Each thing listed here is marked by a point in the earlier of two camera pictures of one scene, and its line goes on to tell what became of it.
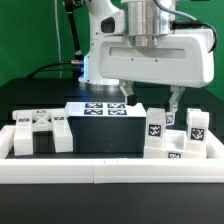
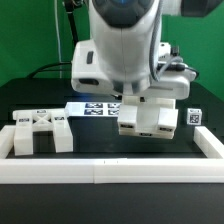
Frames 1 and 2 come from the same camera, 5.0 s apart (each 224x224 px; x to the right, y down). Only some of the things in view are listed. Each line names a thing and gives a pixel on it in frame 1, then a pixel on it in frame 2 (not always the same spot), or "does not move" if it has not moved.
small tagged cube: (155, 128) to (127, 119)
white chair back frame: (28, 121) does not move
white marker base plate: (104, 109) does not move
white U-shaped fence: (33, 170) does not move
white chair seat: (174, 147) to (146, 116)
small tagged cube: (197, 124) to (167, 120)
